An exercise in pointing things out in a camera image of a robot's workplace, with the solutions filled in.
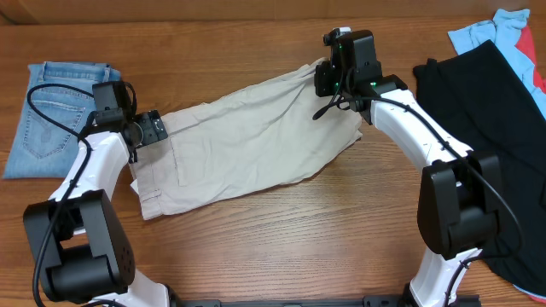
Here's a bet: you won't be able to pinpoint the beige khaki shorts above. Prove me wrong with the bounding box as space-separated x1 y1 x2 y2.
131 64 362 220

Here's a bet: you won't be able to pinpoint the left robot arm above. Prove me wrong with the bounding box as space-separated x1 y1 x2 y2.
23 81 182 306

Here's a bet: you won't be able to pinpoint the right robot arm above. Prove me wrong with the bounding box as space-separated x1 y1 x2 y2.
313 27 501 306

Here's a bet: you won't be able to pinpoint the folded blue denim jeans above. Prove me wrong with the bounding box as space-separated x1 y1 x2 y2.
3 61 121 179

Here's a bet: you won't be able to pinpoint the black garment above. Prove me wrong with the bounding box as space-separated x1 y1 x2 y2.
413 41 545 296

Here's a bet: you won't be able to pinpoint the light blue garment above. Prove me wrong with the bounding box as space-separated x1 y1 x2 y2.
448 9 545 117

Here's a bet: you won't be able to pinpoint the red garment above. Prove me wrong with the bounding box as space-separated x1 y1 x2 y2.
515 26 545 92

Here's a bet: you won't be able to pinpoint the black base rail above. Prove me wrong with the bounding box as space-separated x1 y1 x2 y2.
170 293 482 307

